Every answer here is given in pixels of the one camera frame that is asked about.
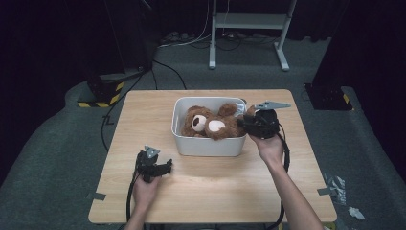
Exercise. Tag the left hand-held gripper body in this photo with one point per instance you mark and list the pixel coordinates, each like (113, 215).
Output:
(146, 164)

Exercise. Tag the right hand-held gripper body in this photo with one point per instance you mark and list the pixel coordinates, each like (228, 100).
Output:
(265, 123)

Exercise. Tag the brown teddy bear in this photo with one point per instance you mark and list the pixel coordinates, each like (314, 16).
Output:
(220, 124)

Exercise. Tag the white plastic bin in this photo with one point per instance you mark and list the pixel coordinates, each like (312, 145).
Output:
(207, 145)

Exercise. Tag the person's left hand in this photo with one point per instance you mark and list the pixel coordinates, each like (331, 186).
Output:
(145, 191)

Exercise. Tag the person's right hand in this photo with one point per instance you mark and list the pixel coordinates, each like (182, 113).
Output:
(269, 148)

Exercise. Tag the grey tape strip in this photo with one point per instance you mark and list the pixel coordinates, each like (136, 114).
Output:
(95, 196)
(325, 191)

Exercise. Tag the black yellow striped stand base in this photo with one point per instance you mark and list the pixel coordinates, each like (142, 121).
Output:
(103, 92)

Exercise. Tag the white metal stand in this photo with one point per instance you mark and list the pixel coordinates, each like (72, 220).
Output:
(250, 22)

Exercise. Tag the crumpled silver foil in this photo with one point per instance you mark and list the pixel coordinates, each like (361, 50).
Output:
(336, 188)

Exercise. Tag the white paper scrap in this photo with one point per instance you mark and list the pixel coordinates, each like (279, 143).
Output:
(356, 213)

